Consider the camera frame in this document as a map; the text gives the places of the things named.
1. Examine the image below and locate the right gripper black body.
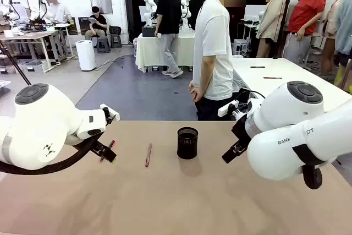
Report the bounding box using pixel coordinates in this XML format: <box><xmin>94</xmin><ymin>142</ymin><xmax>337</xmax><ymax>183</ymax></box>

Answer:
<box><xmin>230</xmin><ymin>116</ymin><xmax>250</xmax><ymax>147</ymax></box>

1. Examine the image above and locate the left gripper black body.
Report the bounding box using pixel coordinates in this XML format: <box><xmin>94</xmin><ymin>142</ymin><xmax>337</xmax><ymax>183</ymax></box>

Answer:
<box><xmin>91</xmin><ymin>135</ymin><xmax>109</xmax><ymax>152</ymax></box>

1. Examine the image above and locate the black marker with pink cap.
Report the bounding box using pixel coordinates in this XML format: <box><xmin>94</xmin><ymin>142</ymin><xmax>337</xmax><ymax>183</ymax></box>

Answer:
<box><xmin>99</xmin><ymin>139</ymin><xmax>117</xmax><ymax>162</ymax></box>

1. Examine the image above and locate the person's right forearm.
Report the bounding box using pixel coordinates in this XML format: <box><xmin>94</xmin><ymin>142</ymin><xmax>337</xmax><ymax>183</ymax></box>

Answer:
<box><xmin>195</xmin><ymin>54</ymin><xmax>212</xmax><ymax>92</ymax></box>

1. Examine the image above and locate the black mesh pen holder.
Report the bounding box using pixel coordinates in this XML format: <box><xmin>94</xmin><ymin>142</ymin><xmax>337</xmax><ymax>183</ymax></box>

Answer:
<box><xmin>177</xmin><ymin>127</ymin><xmax>199</xmax><ymax>160</ymax></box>

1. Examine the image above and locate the person's right hand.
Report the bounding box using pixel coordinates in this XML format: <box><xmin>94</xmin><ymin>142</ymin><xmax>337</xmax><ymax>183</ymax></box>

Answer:
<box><xmin>189</xmin><ymin>86</ymin><xmax>205</xmax><ymax>103</ymax></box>

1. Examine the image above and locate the person in white t-shirt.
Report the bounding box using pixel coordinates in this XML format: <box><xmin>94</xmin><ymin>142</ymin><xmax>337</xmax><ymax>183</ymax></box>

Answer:
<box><xmin>192</xmin><ymin>0</ymin><xmax>247</xmax><ymax>122</ymax></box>

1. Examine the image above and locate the white air purifier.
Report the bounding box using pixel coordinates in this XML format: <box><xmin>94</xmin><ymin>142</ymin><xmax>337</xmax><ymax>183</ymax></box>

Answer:
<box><xmin>75</xmin><ymin>40</ymin><xmax>97</xmax><ymax>72</ymax></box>

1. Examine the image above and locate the grey plastic stool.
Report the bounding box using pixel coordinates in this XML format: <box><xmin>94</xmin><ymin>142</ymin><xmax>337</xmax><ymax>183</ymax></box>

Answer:
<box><xmin>110</xmin><ymin>34</ymin><xmax>123</xmax><ymax>48</ymax></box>
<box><xmin>96</xmin><ymin>36</ymin><xmax>111</xmax><ymax>54</ymax></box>

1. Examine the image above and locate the clear storage bin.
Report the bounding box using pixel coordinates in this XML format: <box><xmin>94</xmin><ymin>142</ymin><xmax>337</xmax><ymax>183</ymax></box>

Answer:
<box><xmin>21</xmin><ymin>59</ymin><xmax>47</xmax><ymax>73</ymax></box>

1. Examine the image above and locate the table with white cloth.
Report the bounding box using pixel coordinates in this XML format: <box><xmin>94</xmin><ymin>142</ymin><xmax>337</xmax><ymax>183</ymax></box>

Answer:
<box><xmin>135</xmin><ymin>32</ymin><xmax>196</xmax><ymax>73</ymax></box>

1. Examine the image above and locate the black tripod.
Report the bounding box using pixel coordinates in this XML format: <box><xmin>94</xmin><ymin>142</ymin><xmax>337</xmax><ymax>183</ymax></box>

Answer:
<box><xmin>0</xmin><ymin>41</ymin><xmax>32</xmax><ymax>86</ymax></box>

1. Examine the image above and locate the seated person in black shirt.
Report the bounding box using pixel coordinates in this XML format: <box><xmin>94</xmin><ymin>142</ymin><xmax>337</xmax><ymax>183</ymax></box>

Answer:
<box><xmin>84</xmin><ymin>6</ymin><xmax>109</xmax><ymax>41</ymax></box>

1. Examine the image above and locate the black equipment box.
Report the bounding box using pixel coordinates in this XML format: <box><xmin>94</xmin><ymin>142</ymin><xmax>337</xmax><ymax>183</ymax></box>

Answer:
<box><xmin>142</xmin><ymin>25</ymin><xmax>158</xmax><ymax>37</ymax></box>

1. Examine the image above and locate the cluttered grey work desk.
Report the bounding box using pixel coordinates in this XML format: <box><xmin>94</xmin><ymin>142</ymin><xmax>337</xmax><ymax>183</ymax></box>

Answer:
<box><xmin>0</xmin><ymin>23</ymin><xmax>73</xmax><ymax>72</ymax></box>

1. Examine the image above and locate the person in red shirt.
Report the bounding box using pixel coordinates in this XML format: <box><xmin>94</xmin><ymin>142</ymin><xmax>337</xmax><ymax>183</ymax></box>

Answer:
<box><xmin>283</xmin><ymin>0</ymin><xmax>327</xmax><ymax>67</ymax></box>

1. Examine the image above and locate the seated person in white shirt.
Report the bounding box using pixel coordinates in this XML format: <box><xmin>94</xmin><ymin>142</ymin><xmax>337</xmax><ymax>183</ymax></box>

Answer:
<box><xmin>47</xmin><ymin>0</ymin><xmax>73</xmax><ymax>24</ymax></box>

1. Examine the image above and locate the black shirt grey trousers person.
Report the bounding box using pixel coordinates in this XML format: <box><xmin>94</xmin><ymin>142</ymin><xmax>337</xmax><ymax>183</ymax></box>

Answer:
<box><xmin>153</xmin><ymin>0</ymin><xmax>184</xmax><ymax>78</ymax></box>

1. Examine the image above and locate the person with bucket hat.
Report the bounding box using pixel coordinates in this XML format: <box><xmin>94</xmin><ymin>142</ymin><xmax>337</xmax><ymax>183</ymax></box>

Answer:
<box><xmin>320</xmin><ymin>0</ymin><xmax>352</xmax><ymax>78</ymax></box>

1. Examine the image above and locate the person wearing headset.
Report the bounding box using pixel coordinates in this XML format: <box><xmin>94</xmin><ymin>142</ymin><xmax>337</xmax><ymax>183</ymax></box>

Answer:
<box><xmin>26</xmin><ymin>0</ymin><xmax>50</xmax><ymax>23</ymax></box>

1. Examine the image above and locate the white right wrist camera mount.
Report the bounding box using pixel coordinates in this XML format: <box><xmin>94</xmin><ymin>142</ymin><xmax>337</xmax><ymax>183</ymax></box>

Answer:
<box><xmin>218</xmin><ymin>99</ymin><xmax>262</xmax><ymax>122</ymax></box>

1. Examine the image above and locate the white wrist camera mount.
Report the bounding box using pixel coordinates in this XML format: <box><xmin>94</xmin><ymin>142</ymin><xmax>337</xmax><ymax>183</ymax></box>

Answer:
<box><xmin>100</xmin><ymin>103</ymin><xmax>120</xmax><ymax>123</ymax></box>
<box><xmin>218</xmin><ymin>99</ymin><xmax>262</xmax><ymax>122</ymax></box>

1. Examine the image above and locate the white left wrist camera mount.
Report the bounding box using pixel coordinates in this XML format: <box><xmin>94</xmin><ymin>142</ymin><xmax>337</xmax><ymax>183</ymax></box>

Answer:
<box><xmin>100</xmin><ymin>103</ymin><xmax>120</xmax><ymax>123</ymax></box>

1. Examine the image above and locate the thin black camera cable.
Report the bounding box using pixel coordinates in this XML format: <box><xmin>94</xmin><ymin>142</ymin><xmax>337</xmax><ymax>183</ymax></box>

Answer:
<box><xmin>235</xmin><ymin>90</ymin><xmax>266</xmax><ymax>102</ymax></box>

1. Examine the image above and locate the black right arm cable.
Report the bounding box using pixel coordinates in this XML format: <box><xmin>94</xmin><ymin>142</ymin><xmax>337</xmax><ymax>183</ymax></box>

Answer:
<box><xmin>291</xmin><ymin>143</ymin><xmax>339</xmax><ymax>190</ymax></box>

